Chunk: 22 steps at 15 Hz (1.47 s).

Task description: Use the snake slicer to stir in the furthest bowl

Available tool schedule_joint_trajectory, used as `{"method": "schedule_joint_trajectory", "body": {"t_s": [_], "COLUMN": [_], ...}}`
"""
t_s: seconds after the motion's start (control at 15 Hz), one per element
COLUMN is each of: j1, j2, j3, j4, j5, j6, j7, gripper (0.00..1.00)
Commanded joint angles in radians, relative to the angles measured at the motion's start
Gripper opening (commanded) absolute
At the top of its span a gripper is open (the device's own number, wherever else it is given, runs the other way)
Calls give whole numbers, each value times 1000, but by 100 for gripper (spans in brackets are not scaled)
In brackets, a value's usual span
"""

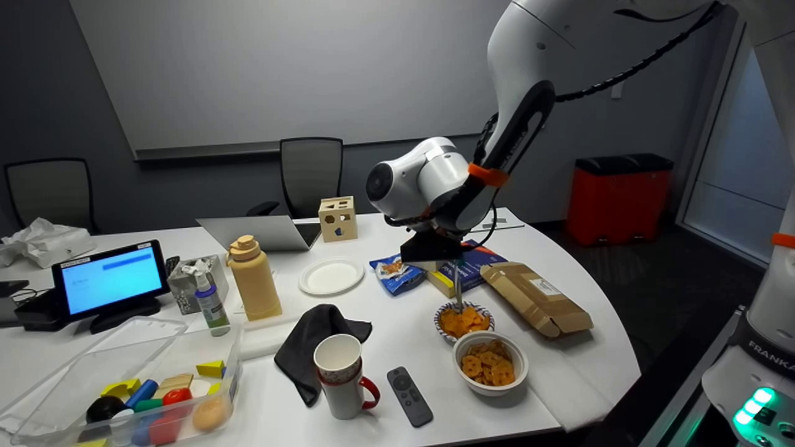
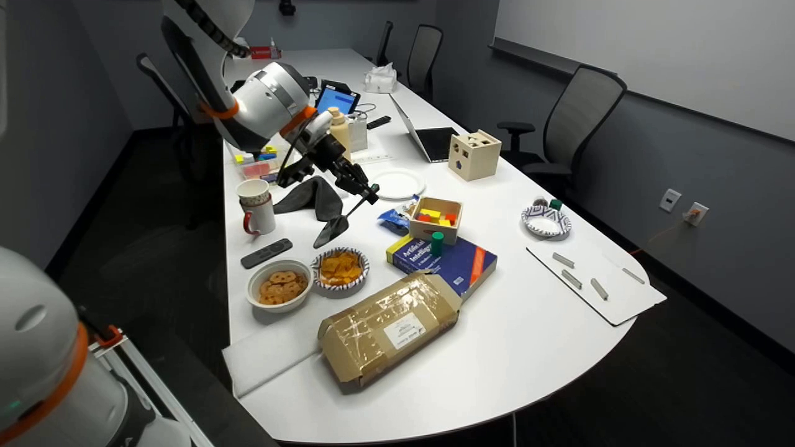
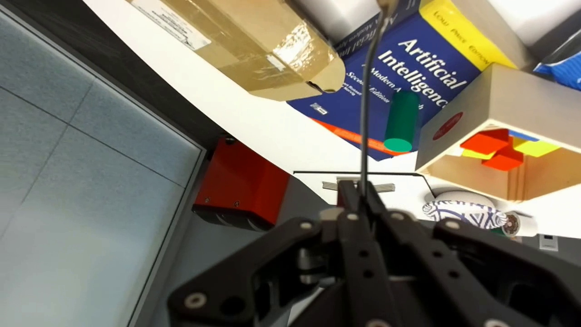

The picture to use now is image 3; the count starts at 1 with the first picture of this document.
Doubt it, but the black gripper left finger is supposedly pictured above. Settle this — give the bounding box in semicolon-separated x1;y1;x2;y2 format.
165;177;392;327

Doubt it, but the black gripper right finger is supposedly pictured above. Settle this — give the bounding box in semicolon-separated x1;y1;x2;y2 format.
361;183;581;327

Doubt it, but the small grey strip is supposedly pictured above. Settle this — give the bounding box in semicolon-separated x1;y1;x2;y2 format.
320;179;398;194

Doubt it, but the red block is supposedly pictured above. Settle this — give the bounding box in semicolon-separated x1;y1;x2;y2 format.
460;126;512;154
481;148;527;172

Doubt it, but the red bin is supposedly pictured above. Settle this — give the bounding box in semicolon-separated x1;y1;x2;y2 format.
193;136;292;228

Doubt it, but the green cylinder block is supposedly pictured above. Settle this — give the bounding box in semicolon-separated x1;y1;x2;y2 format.
381;88;423;154

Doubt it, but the yellow flat block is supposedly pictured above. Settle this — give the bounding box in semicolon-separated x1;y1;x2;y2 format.
514;139;563;159

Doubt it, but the blue flat block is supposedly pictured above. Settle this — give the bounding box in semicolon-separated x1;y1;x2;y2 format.
507;126;541;143

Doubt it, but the open wooden block box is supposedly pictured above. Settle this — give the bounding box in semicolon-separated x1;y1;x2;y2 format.
414;61;581;203

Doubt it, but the blue artificial intelligence textbook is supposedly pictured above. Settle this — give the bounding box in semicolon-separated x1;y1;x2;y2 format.
287;0;519;161

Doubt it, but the taped cardboard box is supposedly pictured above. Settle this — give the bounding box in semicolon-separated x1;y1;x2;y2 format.
125;0;349;103

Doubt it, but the blue snack packet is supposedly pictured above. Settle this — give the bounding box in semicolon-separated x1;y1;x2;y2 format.
532;32;581;92

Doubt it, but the frosted glass door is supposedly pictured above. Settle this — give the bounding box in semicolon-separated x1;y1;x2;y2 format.
0;10;205;327

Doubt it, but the coiled white cable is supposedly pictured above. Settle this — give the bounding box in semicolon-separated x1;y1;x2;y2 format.
421;190;509;230

